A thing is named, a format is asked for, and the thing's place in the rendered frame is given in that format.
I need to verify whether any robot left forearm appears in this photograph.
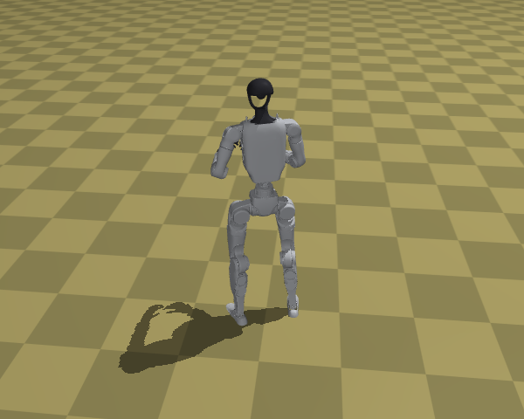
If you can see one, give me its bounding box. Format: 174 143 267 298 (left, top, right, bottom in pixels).
210 152 217 175

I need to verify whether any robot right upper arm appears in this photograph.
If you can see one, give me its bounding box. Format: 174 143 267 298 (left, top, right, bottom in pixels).
283 119 306 168

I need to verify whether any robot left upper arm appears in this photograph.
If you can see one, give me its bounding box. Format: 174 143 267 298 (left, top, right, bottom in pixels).
211 124 243 179

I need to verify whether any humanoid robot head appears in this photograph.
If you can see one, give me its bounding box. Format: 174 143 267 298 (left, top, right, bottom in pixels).
247 78 276 125

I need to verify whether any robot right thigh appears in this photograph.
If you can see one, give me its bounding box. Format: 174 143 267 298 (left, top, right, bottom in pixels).
275 196 295 268

